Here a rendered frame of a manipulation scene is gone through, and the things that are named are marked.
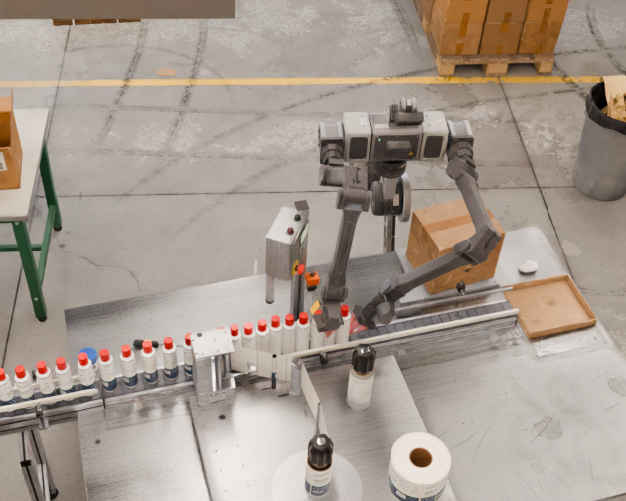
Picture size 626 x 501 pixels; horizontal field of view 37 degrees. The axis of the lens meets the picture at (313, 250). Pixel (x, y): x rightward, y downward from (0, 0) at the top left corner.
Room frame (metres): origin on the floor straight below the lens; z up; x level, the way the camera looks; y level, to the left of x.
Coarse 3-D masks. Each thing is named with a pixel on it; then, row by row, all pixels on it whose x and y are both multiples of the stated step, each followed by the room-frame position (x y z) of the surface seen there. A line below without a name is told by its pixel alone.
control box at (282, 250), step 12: (288, 216) 2.36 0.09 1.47; (276, 228) 2.30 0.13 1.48; (300, 228) 2.31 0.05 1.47; (276, 240) 2.24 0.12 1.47; (288, 240) 2.24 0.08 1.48; (276, 252) 2.24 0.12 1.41; (288, 252) 2.23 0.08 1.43; (276, 264) 2.24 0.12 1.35; (288, 264) 2.23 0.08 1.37; (276, 276) 2.24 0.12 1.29; (288, 276) 2.23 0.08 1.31
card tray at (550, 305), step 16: (528, 288) 2.69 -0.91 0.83; (544, 288) 2.70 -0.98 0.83; (560, 288) 2.70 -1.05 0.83; (576, 288) 2.68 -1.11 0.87; (512, 304) 2.60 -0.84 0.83; (528, 304) 2.60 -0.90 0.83; (544, 304) 2.61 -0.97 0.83; (560, 304) 2.61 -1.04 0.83; (576, 304) 2.62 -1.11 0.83; (528, 320) 2.51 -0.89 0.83; (544, 320) 2.52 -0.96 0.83; (560, 320) 2.52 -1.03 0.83; (576, 320) 2.53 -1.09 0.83; (592, 320) 2.51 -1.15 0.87; (528, 336) 2.43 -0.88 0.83
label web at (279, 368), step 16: (240, 352) 2.10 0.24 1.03; (256, 352) 2.09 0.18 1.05; (224, 368) 2.04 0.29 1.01; (240, 368) 2.10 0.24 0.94; (256, 368) 2.09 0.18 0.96; (272, 368) 2.06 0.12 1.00; (288, 368) 2.07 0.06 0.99; (304, 368) 2.03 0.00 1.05; (304, 384) 2.02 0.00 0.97; (320, 416) 1.87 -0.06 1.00
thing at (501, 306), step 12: (456, 312) 2.49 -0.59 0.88; (468, 312) 2.50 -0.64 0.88; (480, 312) 2.50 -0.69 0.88; (492, 312) 2.50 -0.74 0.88; (396, 324) 2.41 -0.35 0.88; (408, 324) 2.41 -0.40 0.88; (420, 324) 2.42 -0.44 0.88; (432, 324) 2.42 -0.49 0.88; (468, 324) 2.43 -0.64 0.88; (360, 336) 2.34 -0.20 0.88; (372, 336) 2.34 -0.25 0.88; (408, 336) 2.35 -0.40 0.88; (348, 348) 2.27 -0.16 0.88; (180, 372) 2.11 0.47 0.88; (120, 384) 2.04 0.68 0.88; (144, 384) 2.05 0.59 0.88; (156, 384) 2.05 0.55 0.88; (168, 384) 2.05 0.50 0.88; (108, 396) 1.98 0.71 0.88
